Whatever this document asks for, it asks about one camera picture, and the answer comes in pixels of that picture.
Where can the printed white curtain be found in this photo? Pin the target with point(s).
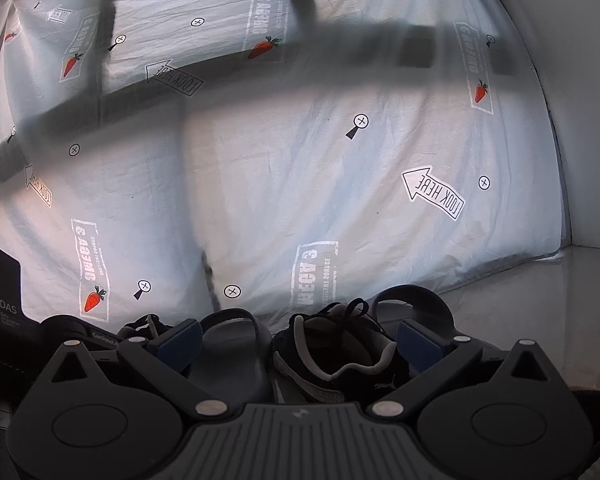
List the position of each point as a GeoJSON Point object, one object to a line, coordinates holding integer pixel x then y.
{"type": "Point", "coordinates": [330, 185]}

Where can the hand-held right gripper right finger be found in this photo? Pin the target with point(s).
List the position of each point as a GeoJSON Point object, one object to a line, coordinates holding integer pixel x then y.
{"type": "Point", "coordinates": [422, 345]}

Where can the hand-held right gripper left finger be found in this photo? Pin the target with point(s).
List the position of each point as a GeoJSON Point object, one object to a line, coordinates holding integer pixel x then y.
{"type": "Point", "coordinates": [182, 345]}

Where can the grey slide sandal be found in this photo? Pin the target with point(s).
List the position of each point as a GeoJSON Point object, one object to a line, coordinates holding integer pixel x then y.
{"type": "Point", "coordinates": [430, 305]}
{"type": "Point", "coordinates": [230, 355]}

